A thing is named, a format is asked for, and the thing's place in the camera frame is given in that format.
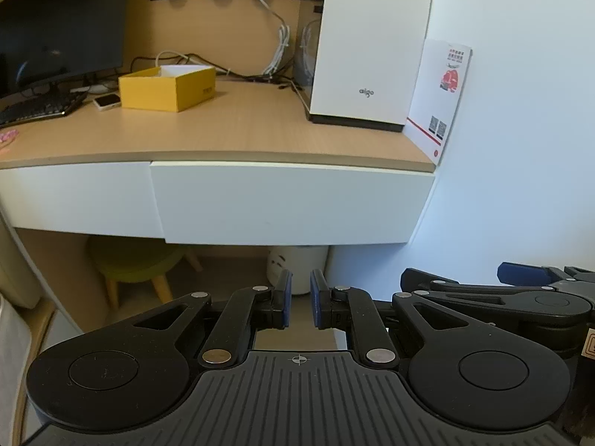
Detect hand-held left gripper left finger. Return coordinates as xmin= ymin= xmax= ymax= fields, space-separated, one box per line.
xmin=132 ymin=269 xmax=293 ymax=369

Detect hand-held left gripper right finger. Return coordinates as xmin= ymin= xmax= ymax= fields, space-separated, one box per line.
xmin=309 ymin=268 xmax=466 ymax=369

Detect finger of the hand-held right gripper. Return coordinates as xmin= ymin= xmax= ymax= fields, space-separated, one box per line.
xmin=496 ymin=262 xmax=595 ymax=285
xmin=401 ymin=267 xmax=536 ymax=324

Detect white wide drawer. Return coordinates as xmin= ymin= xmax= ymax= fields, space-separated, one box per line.
xmin=149 ymin=161 xmax=437 ymax=246

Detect white waste bin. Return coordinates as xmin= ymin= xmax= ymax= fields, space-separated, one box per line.
xmin=267 ymin=245 xmax=330 ymax=295

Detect green stool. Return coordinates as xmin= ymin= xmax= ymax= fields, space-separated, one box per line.
xmin=88 ymin=236 xmax=204 ymax=310

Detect white card with red print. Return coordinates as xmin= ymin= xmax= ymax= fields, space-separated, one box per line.
xmin=405 ymin=38 xmax=473 ymax=167

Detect yellow cardboard box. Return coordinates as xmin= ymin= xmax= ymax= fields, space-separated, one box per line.
xmin=118 ymin=65 xmax=217 ymax=113

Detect white narrow drawer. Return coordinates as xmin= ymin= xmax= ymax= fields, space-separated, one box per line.
xmin=0 ymin=162 xmax=164 ymax=243

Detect white computer case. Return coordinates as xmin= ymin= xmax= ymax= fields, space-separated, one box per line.
xmin=293 ymin=0 xmax=438 ymax=133

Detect small white device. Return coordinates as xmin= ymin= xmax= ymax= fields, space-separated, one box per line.
xmin=93 ymin=93 xmax=123 ymax=111

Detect black keyboard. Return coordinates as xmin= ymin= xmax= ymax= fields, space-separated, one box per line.
xmin=0 ymin=90 xmax=89 ymax=127

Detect black computer monitor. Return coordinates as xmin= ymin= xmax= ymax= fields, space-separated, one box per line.
xmin=0 ymin=0 xmax=134 ymax=99

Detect black cables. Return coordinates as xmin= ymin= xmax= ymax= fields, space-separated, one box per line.
xmin=130 ymin=56 xmax=299 ymax=92

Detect white plug cable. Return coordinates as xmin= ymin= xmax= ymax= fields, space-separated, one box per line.
xmin=250 ymin=0 xmax=292 ymax=78

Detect white looped cable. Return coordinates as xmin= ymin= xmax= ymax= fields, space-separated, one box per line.
xmin=155 ymin=51 xmax=191 ymax=68

